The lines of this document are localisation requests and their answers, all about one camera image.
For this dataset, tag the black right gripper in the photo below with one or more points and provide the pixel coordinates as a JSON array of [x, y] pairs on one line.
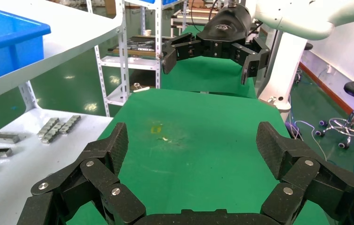
[[226, 31]]

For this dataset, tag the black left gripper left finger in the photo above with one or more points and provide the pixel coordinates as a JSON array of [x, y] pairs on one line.
[[102, 183]]

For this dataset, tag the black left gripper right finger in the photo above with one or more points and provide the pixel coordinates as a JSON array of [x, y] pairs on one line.
[[301, 177]]

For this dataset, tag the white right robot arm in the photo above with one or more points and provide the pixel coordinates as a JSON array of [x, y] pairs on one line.
[[304, 18]]

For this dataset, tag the green covered table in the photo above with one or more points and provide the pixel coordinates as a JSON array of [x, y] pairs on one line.
[[207, 74]]

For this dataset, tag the white robot torso column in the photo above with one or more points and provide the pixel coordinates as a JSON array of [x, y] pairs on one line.
[[285, 68]]

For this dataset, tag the small blue storage bin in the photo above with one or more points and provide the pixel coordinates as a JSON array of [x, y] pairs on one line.
[[170, 2]]

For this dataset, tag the small white cup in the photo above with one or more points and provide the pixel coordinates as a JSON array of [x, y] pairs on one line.
[[148, 33]]

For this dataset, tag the white slotted storage rack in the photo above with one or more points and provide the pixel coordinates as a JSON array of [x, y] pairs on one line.
[[139, 63]]

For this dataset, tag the dark tray with tools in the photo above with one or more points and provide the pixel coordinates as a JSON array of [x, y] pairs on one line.
[[139, 46]]

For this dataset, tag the green table mat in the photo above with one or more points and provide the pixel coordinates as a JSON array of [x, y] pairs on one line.
[[195, 167]]

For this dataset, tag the white metal shelf rack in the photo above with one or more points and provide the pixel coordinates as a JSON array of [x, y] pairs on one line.
[[71, 28]]

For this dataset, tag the large blue plastic bin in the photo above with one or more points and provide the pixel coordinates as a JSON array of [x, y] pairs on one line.
[[6, 46]]

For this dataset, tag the background workbench frame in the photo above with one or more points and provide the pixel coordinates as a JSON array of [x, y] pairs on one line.
[[183, 19]]

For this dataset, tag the white wall socket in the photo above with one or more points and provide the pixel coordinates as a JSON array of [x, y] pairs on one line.
[[329, 69]]

